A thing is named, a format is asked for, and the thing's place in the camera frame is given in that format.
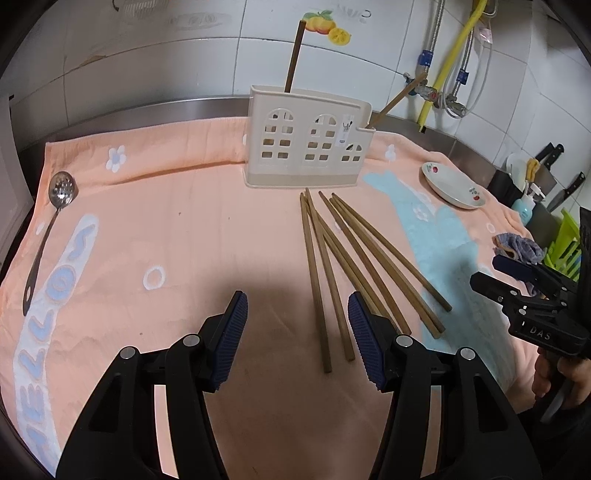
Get black handle kitchen knife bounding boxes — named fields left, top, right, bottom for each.
left=547, top=172, right=587, bottom=213
left=536, top=143, right=565, bottom=168

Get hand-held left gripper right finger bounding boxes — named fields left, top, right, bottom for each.
left=347, top=291, right=543, bottom=480

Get metal water hoses with valves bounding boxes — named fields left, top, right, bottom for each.
left=462, top=14, right=497, bottom=116

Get peach printed towel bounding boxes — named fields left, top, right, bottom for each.
left=0, top=115, right=555, bottom=480

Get cream plastic utensil holder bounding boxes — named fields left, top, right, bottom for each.
left=243, top=84, right=374, bottom=189

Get metal pipe valve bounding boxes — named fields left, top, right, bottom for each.
left=442, top=92, right=468, bottom=119

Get blue pump bottle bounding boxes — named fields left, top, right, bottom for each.
left=510, top=184, right=546, bottom=225

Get yellow gas hose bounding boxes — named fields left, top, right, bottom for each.
left=417, top=0, right=489, bottom=134

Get person's right hand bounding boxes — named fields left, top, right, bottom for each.
left=531, top=348, right=591, bottom=410

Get braided metal hose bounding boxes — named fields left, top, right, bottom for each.
left=421, top=0, right=446, bottom=86
left=455, top=18, right=481, bottom=97

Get black utensil container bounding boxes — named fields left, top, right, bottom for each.
left=487, top=168, right=519, bottom=207

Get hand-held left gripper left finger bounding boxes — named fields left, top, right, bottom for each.
left=55, top=290, right=250, bottom=480

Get grey knitted work glove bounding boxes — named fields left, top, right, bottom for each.
left=492, top=232, right=546, bottom=296

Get red handle pipe valve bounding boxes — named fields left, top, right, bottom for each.
left=403, top=71, right=444, bottom=110

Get white flower print plate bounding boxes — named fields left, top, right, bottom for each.
left=420, top=161, right=486, bottom=210

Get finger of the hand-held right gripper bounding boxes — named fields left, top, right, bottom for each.
left=470, top=271, right=557, bottom=315
left=492, top=253, right=572, bottom=297

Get metal slotted spoon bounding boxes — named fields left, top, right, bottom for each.
left=22, top=171, right=80, bottom=317

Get white microwave oven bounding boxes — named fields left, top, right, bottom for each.
left=0, top=95, right=35, bottom=264

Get brown wooden chopstick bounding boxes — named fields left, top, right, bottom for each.
left=300, top=193, right=333, bottom=374
left=367, top=74, right=428, bottom=130
left=284, top=19, right=306, bottom=93
left=318, top=191, right=439, bottom=340
left=329, top=198, right=445, bottom=333
left=305, top=188, right=356, bottom=362
left=331, top=193, right=453, bottom=312
left=314, top=210, right=413, bottom=335

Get orange and lemon wall sticker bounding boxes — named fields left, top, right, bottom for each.
left=302, top=10, right=354, bottom=46

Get green plastic rack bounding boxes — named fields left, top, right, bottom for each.
left=542, top=208, right=583, bottom=280

